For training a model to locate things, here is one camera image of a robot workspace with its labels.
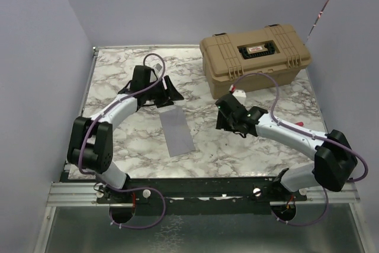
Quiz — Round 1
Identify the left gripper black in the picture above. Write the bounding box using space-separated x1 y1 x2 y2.
144 76 183 108

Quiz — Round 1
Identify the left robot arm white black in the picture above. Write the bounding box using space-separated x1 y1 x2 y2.
67 65 184 203

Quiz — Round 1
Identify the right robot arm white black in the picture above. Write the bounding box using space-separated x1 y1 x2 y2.
216 93 358 200

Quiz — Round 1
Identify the tan plastic tool case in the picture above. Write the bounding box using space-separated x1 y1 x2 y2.
200 24 311 99

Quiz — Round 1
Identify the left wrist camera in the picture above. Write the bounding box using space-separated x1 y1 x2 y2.
153 63 163 74

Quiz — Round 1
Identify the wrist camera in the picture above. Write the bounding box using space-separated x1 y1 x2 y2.
229 85 246 99
153 63 163 74

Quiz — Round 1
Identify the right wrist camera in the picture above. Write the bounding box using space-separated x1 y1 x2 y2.
229 85 246 99

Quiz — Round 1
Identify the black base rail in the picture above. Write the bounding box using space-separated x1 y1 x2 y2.
73 177 307 216

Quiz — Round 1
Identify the aluminium frame rail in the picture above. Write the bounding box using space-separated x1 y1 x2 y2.
37 46 364 252

